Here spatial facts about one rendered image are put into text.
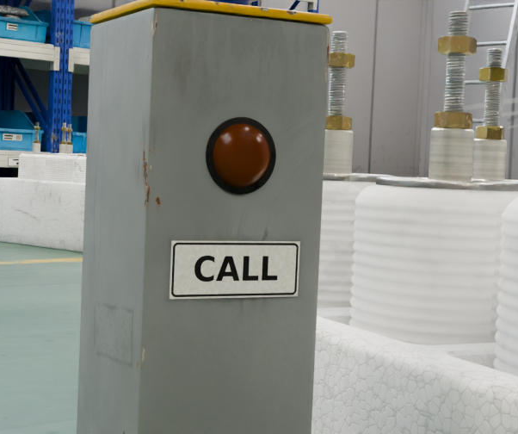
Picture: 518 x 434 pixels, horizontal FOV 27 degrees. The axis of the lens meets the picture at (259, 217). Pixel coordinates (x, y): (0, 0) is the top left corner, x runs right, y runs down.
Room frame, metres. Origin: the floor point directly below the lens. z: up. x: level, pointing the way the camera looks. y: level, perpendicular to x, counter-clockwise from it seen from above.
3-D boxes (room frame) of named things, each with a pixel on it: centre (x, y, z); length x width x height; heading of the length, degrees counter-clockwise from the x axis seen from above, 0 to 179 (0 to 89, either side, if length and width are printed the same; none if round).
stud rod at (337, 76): (0.66, -0.04, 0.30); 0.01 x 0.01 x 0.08
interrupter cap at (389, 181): (0.55, -0.10, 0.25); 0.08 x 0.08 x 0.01
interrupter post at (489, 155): (0.71, -0.15, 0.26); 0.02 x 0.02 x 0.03
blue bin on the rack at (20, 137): (5.48, 1.40, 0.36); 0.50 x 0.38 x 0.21; 44
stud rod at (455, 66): (0.55, -0.10, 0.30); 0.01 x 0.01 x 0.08
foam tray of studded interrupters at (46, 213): (3.08, 0.47, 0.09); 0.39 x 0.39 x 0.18; 50
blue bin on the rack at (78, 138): (5.81, 1.01, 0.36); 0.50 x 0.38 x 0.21; 44
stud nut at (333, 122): (0.66, -0.04, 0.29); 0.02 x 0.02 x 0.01; 20
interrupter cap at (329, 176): (0.66, -0.04, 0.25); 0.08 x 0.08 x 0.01
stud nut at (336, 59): (0.66, -0.04, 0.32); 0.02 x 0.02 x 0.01; 20
